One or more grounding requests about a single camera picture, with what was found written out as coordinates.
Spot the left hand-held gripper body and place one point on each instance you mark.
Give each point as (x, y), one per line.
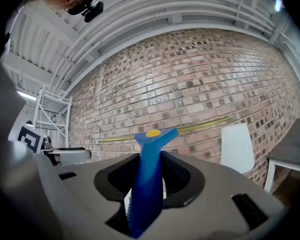
(30, 139)

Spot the ceiling strip light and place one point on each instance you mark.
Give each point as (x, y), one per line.
(27, 95)

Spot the white metal shelf rack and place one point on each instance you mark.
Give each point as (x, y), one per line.
(52, 104)

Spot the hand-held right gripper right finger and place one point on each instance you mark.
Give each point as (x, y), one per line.
(182, 181)

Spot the small bottle with blue cap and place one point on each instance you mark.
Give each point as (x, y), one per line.
(54, 119)

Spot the dark table with white legs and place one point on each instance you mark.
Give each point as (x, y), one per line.
(287, 149)

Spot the white plastic chair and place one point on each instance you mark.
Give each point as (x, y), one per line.
(236, 149)

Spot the black head-mounted camera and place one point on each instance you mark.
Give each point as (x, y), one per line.
(93, 10)

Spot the blue squeegee with brass blade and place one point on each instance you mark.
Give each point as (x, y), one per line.
(147, 179)

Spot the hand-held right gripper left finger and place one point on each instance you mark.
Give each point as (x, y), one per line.
(115, 181)

